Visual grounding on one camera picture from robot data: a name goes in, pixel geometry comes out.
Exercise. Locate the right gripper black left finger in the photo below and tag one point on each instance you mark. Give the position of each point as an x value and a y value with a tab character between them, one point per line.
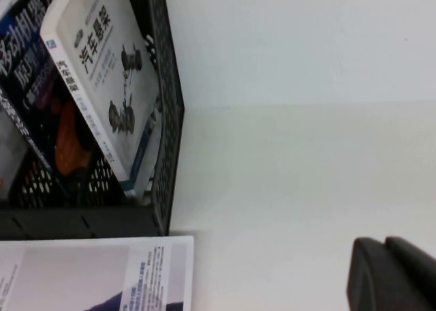
369	280

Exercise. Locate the white car suspension book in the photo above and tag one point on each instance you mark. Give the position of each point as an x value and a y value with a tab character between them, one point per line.
112	69

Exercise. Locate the magazine with man portrait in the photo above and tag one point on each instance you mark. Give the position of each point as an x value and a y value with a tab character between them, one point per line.
85	273

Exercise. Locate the black mobile robot book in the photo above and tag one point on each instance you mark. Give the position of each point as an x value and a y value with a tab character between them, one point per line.
30	52

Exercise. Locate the black plastic book stand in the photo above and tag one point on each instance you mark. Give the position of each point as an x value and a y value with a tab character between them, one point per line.
68	222

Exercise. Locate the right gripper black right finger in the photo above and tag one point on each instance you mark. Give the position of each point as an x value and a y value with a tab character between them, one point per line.
419	277

